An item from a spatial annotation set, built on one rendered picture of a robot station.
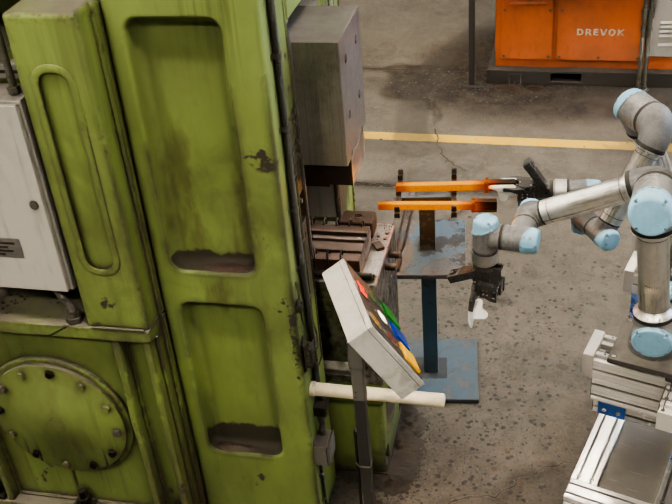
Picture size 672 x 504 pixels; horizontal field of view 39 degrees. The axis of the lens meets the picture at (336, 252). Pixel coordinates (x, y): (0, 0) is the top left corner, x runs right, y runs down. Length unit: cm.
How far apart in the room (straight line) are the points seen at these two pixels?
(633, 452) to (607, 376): 54
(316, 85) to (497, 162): 305
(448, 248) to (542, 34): 312
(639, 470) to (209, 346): 155
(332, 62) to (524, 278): 226
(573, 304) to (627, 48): 254
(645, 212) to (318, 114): 98
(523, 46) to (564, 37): 28
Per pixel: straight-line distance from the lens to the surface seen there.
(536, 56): 672
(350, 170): 298
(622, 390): 316
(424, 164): 574
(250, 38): 253
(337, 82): 279
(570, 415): 403
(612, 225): 318
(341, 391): 318
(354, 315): 258
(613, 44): 668
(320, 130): 287
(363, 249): 322
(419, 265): 369
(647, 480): 354
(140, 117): 274
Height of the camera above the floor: 276
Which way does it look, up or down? 34 degrees down
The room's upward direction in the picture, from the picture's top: 5 degrees counter-clockwise
